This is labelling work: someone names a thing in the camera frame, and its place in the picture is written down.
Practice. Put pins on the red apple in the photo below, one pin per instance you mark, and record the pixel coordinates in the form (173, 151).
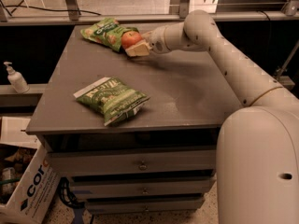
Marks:
(130, 38)

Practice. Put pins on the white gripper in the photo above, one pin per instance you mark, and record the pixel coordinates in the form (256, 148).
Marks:
(156, 38)

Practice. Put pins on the light green rice chip bag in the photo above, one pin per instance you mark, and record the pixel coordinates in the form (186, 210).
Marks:
(107, 32)

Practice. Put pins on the dark green chip bag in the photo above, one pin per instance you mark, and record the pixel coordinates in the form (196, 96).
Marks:
(112, 98)

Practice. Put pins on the white pump bottle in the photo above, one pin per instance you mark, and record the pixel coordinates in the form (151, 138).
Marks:
(16, 79)

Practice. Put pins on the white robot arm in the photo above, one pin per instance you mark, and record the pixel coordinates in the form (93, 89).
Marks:
(257, 158)

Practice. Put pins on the grey drawer cabinet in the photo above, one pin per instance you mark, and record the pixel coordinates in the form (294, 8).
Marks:
(163, 156)

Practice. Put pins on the white cardboard box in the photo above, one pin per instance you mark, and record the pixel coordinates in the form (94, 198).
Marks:
(28, 182)

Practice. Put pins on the metal railing frame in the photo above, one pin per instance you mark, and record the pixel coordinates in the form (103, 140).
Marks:
(29, 12)

